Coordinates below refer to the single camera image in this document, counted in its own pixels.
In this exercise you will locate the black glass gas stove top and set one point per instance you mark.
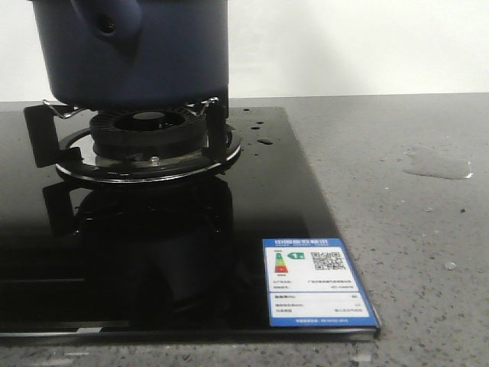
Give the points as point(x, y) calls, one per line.
point(174, 262)

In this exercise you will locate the black gas burner head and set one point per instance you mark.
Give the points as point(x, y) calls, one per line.
point(140, 135)

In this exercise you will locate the blue energy rating label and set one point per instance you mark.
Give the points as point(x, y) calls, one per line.
point(312, 283)

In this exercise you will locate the black metal pot support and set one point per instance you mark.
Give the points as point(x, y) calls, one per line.
point(74, 155)

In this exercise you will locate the dark blue cooking pot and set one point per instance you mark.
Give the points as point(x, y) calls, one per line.
point(134, 54)

